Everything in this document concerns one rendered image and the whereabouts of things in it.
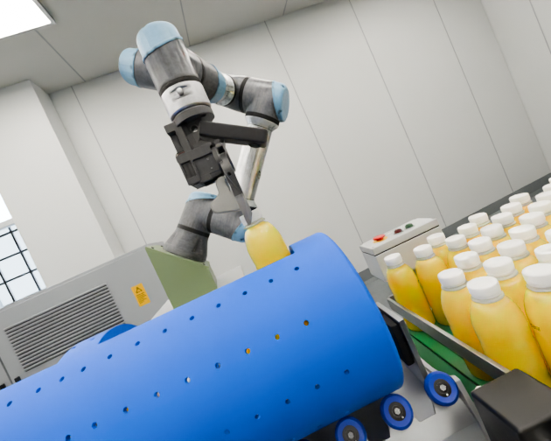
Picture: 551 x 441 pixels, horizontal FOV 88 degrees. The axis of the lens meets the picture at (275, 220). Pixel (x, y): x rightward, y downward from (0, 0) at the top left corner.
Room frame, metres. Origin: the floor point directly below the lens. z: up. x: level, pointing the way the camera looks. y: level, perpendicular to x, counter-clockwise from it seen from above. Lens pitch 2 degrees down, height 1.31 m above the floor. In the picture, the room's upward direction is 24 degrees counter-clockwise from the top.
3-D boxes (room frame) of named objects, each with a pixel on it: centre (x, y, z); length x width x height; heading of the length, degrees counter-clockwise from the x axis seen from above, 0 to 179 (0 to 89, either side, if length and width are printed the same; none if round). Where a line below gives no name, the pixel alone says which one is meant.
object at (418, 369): (0.51, -0.11, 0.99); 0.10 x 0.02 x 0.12; 3
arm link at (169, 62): (0.51, 0.05, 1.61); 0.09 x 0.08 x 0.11; 160
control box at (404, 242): (0.81, -0.30, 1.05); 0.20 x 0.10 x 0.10; 93
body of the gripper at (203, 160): (0.51, 0.06, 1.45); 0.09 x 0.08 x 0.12; 93
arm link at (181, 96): (0.51, 0.06, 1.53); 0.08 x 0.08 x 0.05
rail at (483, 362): (0.52, -0.19, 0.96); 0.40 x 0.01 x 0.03; 3
